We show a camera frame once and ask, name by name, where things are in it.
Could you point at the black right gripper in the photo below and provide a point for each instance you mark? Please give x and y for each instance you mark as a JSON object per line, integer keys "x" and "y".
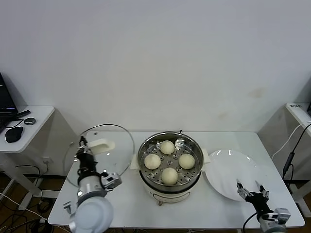
{"x": 258, "y": 201}

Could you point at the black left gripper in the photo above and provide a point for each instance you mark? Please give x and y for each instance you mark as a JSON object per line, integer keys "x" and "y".
{"x": 87, "y": 162}

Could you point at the white steamed baozi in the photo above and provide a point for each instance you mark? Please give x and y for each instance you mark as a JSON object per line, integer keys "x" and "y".
{"x": 186, "y": 161}
{"x": 169, "y": 176}
{"x": 167, "y": 147}
{"x": 152, "y": 161}

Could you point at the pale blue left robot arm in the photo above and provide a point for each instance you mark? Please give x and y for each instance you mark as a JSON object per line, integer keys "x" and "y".
{"x": 94, "y": 213}

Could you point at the stainless steel steamer pot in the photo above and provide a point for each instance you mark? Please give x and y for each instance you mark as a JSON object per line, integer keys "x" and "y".
{"x": 198, "y": 155}

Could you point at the white round plate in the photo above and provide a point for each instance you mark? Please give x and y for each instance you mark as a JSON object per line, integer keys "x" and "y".
{"x": 228, "y": 170}

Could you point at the white side table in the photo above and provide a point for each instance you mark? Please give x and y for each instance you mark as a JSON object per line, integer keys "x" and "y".
{"x": 36, "y": 131}
{"x": 298, "y": 114}

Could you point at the round grey disc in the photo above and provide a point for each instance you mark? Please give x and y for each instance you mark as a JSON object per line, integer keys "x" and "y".
{"x": 29, "y": 121}

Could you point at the black stick device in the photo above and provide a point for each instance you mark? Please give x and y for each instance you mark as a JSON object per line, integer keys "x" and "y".
{"x": 23, "y": 114}

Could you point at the black computer mouse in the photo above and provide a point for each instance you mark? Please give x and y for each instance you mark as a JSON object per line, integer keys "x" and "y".
{"x": 14, "y": 134}

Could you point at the cream electric cooker base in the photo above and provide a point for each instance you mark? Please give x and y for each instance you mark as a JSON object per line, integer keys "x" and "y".
{"x": 170, "y": 196}

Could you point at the black laptop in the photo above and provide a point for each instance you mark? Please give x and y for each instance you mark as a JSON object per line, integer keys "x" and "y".
{"x": 6, "y": 97}

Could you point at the white printed label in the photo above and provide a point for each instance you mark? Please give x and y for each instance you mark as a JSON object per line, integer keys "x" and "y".
{"x": 294, "y": 105}

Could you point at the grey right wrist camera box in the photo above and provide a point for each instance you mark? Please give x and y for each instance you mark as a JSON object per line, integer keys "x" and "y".
{"x": 281, "y": 213}

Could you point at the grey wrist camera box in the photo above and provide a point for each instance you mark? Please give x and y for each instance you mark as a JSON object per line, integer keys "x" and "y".
{"x": 281, "y": 213}
{"x": 111, "y": 180}

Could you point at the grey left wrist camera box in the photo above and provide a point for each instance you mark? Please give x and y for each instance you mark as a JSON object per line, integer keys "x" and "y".
{"x": 111, "y": 180}

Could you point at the white wall outlet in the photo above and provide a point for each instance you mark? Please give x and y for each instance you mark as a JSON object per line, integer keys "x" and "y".
{"x": 45, "y": 160}

